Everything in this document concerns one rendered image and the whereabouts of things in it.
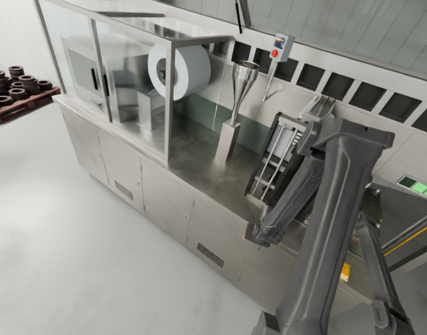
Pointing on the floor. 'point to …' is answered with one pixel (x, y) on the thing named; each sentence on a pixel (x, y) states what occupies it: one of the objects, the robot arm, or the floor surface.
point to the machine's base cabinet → (190, 219)
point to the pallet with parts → (16, 94)
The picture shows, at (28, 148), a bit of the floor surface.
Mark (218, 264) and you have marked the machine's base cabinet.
